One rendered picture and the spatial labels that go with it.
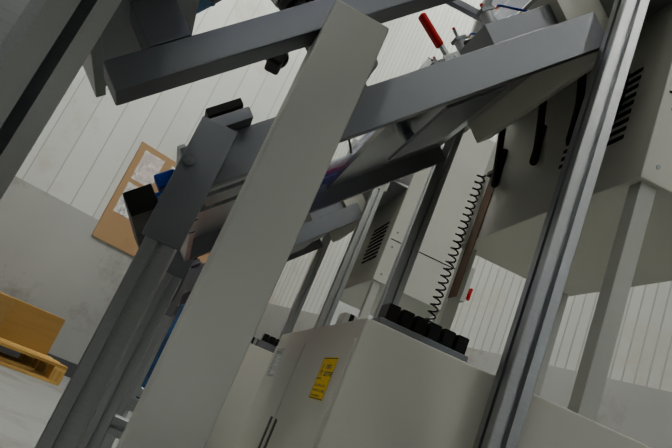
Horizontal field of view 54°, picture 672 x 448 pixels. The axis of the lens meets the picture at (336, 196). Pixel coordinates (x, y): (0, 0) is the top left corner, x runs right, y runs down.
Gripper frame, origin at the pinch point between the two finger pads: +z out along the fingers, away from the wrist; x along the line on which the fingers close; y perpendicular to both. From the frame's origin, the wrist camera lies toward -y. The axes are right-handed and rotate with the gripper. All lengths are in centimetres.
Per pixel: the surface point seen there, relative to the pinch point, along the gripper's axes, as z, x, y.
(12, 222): -150, 487, -81
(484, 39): 4.2, -4.2, 22.5
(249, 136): -3.0, -10.0, -21.6
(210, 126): -5.9, -14.4, -26.2
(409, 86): 4.1, -10.0, 2.6
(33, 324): -66, 449, -109
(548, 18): 7.8, -6.0, 33.9
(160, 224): 0.8, -14.3, -38.6
